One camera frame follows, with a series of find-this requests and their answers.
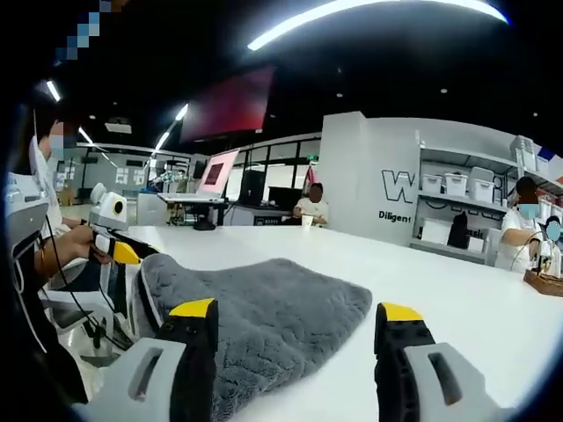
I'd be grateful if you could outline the curved ceiling light strip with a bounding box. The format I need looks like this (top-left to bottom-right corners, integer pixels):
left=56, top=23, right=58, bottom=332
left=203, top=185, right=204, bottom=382
left=246, top=0, right=509, bottom=52

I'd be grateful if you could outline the white flat box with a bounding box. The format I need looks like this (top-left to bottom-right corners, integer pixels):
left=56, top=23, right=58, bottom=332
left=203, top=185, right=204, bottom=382
left=419, top=217, right=455, bottom=245

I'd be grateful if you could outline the group of white storage boxes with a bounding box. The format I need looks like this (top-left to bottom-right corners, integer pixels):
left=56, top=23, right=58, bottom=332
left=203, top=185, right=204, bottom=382
left=420, top=134, right=563, bottom=221

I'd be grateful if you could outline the laptop with pink screen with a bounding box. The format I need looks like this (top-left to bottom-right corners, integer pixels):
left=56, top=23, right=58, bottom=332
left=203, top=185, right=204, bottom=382
left=197, top=148, right=241, bottom=200

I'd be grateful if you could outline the white plastic chair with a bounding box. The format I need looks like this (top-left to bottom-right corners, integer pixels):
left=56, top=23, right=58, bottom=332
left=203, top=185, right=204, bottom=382
left=38, top=262, right=129, bottom=355

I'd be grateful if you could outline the ceiling vent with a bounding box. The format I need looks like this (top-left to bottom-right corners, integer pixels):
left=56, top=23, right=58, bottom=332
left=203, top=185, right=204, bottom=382
left=104, top=118, right=134, bottom=134

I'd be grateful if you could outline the small device on tray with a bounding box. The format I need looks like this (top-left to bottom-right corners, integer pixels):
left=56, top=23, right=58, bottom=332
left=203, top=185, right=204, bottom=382
left=533, top=238, right=556, bottom=276

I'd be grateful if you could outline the grey metal shelf rack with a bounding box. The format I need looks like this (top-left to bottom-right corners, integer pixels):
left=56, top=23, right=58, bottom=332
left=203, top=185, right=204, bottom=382
left=409, top=133, right=563, bottom=270

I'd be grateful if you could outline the person's left hand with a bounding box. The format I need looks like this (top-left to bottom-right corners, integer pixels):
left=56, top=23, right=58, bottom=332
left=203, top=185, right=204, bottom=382
left=60, top=227, right=99, bottom=270

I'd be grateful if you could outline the black backpack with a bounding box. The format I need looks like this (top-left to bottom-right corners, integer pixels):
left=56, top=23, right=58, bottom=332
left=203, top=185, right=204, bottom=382
left=445, top=211, right=470, bottom=250

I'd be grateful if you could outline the red and blue banner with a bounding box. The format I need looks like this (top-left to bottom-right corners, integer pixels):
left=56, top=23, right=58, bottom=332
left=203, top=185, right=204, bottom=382
left=537, top=146, right=563, bottom=186

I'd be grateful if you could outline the wooden tray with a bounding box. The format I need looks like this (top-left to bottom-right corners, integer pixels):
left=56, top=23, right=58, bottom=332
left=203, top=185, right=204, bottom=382
left=523, top=268, right=563, bottom=297

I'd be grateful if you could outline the black computer tower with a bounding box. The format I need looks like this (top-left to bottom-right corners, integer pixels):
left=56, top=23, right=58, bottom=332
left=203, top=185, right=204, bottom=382
left=238, top=168, right=267, bottom=206

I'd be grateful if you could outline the grey fluffy towel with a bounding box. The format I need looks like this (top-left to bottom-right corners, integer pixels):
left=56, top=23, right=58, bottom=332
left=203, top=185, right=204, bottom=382
left=130, top=253, right=374, bottom=418

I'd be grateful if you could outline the white chest device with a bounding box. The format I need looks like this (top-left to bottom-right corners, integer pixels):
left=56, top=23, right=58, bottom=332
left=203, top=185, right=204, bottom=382
left=4, top=172, right=51, bottom=294

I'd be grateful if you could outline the person's dark clothing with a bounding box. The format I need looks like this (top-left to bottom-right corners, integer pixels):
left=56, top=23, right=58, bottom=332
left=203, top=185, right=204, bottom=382
left=7, top=280, right=90, bottom=406

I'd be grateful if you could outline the large red wall screen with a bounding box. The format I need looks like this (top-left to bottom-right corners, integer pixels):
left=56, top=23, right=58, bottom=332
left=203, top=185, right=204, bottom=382
left=179, top=65, right=277, bottom=144

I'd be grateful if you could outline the black cable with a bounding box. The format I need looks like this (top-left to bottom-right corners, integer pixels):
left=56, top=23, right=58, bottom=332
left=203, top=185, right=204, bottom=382
left=41, top=215, right=129, bottom=351

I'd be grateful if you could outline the black monitor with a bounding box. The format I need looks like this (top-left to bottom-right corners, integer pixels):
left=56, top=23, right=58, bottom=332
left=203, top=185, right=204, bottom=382
left=267, top=186, right=305, bottom=208

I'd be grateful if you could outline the white desk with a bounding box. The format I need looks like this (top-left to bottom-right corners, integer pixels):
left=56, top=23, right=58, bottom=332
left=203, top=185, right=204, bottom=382
left=157, top=193, right=230, bottom=228

